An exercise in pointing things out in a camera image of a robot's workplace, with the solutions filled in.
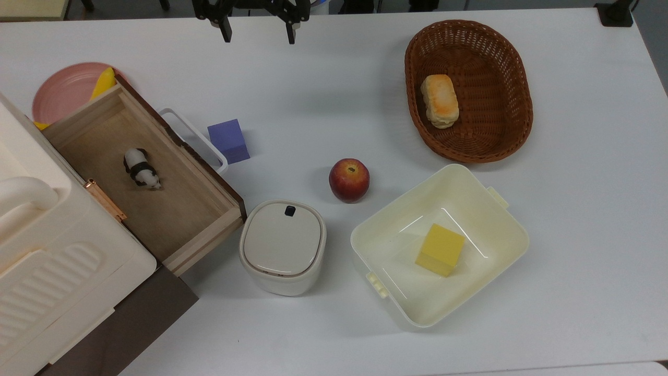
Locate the black and white toy animal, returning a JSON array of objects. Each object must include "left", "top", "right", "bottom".
[{"left": 123, "top": 148, "right": 162, "bottom": 190}]

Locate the small cream lidded bin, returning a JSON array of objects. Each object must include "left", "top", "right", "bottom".
[{"left": 239, "top": 199, "right": 327, "bottom": 297}]

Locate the purple cube block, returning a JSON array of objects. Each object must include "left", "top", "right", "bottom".
[{"left": 207, "top": 119, "right": 251, "bottom": 165}]

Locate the black mount base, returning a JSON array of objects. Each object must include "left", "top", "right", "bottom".
[{"left": 595, "top": 0, "right": 638, "bottom": 28}]

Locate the dark brown wooden cabinet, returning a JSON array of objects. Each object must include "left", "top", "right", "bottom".
[{"left": 35, "top": 265, "right": 199, "bottom": 376}]

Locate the pink plate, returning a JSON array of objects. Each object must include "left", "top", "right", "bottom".
[{"left": 31, "top": 62, "right": 126, "bottom": 126}]

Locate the yellow toy banana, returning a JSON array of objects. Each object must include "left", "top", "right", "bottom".
[{"left": 34, "top": 67, "right": 116, "bottom": 131}]

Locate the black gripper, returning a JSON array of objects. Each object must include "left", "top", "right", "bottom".
[{"left": 192, "top": 0, "right": 311, "bottom": 45}]

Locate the brown wicker basket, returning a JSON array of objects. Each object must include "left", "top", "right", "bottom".
[{"left": 404, "top": 19, "right": 534, "bottom": 164}]

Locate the red apple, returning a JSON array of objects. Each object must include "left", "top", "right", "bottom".
[{"left": 328, "top": 158, "right": 371, "bottom": 204}]

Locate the wooden drawer with white handle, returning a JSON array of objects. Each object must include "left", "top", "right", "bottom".
[{"left": 42, "top": 75, "right": 247, "bottom": 277}]

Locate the cream plastic storage box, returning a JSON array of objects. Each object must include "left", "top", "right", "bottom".
[{"left": 0, "top": 93, "right": 158, "bottom": 376}]

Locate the cream plastic open container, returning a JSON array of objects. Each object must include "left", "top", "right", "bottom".
[{"left": 350, "top": 163, "right": 530, "bottom": 328}]

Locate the toasted bread loaf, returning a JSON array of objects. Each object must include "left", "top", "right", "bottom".
[{"left": 421, "top": 74, "right": 460, "bottom": 130}]

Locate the yellow cube block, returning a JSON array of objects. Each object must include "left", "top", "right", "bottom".
[{"left": 415, "top": 224, "right": 466, "bottom": 278}]

